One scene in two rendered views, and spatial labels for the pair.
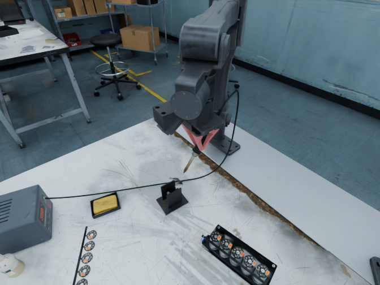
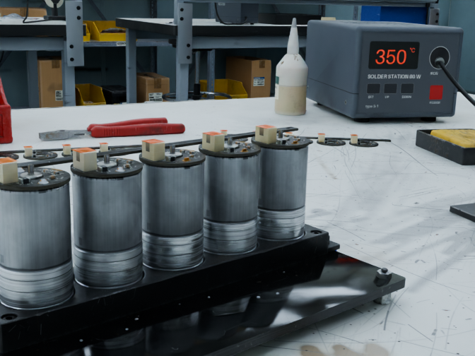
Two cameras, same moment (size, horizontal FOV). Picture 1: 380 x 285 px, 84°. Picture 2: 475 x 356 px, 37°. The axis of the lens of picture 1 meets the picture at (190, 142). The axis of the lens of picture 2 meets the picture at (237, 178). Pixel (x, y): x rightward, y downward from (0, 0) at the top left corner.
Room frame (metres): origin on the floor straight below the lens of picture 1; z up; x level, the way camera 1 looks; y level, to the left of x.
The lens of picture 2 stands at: (0.26, -0.35, 0.87)
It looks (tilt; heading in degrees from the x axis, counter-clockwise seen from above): 15 degrees down; 101
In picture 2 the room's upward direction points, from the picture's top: 2 degrees clockwise
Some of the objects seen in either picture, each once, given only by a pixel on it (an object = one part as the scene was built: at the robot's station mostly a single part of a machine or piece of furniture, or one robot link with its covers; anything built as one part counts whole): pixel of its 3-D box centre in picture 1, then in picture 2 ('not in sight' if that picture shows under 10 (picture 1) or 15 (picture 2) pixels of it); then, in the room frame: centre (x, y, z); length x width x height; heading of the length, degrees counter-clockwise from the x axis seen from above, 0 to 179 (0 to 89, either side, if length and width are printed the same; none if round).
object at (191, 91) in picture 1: (197, 74); not in sight; (0.37, -0.01, 1.13); 0.12 x 0.09 x 0.12; 162
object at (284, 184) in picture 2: (215, 241); (278, 195); (0.22, -0.06, 0.79); 0.02 x 0.02 x 0.05
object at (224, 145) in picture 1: (216, 130); not in sight; (0.64, -0.10, 0.79); 0.20 x 0.07 x 0.08; 40
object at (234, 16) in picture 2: not in sight; (237, 12); (-0.34, 2.71, 0.80); 0.15 x 0.12 x 0.10; 149
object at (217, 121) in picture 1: (201, 108); not in sight; (0.41, -0.02, 1.03); 0.10 x 0.07 x 0.07; 34
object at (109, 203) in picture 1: (105, 204); (467, 144); (0.34, 0.24, 0.76); 0.07 x 0.05 x 0.02; 116
